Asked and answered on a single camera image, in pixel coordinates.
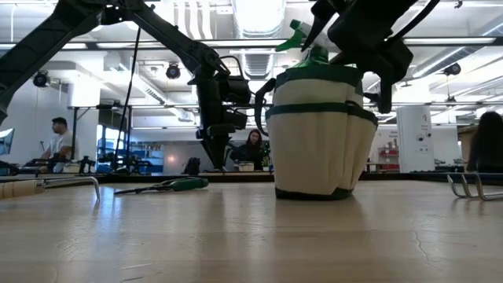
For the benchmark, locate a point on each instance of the black ceiling spotlight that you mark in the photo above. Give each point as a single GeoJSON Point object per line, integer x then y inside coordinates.
{"type": "Point", "coordinates": [452, 69]}
{"type": "Point", "coordinates": [41, 79]}
{"type": "Point", "coordinates": [173, 72]}

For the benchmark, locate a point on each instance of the black overhead light beam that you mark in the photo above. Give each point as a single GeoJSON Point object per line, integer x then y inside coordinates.
{"type": "Point", "coordinates": [255, 42]}

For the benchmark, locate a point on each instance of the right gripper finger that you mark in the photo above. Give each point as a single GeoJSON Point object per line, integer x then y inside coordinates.
{"type": "Point", "coordinates": [320, 21]}

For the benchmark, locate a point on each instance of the black backpack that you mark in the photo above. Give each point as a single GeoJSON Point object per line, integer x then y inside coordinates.
{"type": "Point", "coordinates": [192, 167]}

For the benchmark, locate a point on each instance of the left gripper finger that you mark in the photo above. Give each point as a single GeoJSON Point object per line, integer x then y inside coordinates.
{"type": "Point", "coordinates": [217, 153]}

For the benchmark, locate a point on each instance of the white round pillar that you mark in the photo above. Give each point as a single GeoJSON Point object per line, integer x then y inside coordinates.
{"type": "Point", "coordinates": [414, 137]}

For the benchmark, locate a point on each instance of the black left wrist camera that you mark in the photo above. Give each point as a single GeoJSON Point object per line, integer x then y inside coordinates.
{"type": "Point", "coordinates": [236, 90]}

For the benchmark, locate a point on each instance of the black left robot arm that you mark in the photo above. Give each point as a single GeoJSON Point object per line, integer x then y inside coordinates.
{"type": "Point", "coordinates": [39, 43]}

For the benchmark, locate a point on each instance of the person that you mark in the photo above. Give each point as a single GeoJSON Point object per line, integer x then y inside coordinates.
{"type": "Point", "coordinates": [487, 145]}
{"type": "Point", "coordinates": [63, 145]}
{"type": "Point", "coordinates": [251, 153]}

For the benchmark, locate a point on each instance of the red storage shelf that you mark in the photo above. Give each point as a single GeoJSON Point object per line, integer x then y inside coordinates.
{"type": "Point", "coordinates": [388, 159]}

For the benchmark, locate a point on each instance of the beige green-trimmed gardening bag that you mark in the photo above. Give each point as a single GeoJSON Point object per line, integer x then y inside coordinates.
{"type": "Point", "coordinates": [314, 149]}

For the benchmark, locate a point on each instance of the green spray bottle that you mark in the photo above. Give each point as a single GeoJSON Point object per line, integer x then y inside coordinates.
{"type": "Point", "coordinates": [316, 55]}

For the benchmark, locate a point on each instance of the computer monitor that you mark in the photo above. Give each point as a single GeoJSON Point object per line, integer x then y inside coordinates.
{"type": "Point", "coordinates": [6, 141]}

